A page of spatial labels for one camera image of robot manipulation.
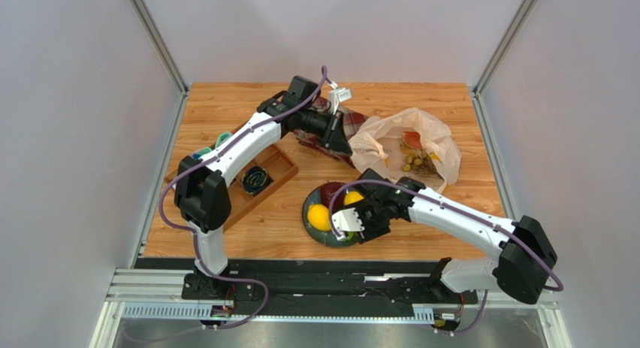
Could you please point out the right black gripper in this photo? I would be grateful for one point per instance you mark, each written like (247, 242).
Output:
(369, 221)

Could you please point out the yellow fake fruit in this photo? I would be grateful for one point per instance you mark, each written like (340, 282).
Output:
(318, 217)

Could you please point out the red plaid cloth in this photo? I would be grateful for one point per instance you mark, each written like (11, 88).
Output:
(352, 122)

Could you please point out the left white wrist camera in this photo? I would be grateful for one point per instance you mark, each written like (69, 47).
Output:
(337, 95)

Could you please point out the blue ceramic plate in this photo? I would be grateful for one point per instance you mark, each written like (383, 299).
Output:
(325, 238)

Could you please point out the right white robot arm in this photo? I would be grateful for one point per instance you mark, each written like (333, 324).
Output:
(518, 256)

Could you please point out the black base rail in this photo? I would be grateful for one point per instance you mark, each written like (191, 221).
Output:
(331, 288)

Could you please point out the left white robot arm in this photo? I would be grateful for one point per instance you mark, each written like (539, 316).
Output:
(201, 185)

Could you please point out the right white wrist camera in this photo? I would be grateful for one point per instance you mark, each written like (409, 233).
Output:
(347, 220)

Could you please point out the dark red fake fruit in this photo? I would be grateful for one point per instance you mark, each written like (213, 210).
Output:
(328, 191)

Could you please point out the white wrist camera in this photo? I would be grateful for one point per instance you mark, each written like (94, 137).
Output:
(347, 220)
(337, 95)

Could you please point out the red fake watermelon slice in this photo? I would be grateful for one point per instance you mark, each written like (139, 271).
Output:
(412, 140)

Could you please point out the wooden compartment tray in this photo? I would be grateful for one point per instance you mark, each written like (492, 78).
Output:
(257, 181)

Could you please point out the aluminium frame rail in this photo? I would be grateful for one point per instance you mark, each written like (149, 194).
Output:
(149, 294)

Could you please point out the yellow fake pear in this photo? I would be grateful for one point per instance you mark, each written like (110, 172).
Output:
(352, 197)

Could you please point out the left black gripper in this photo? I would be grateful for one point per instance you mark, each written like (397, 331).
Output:
(333, 137)

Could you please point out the translucent plastic bag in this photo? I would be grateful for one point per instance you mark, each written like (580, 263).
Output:
(377, 145)

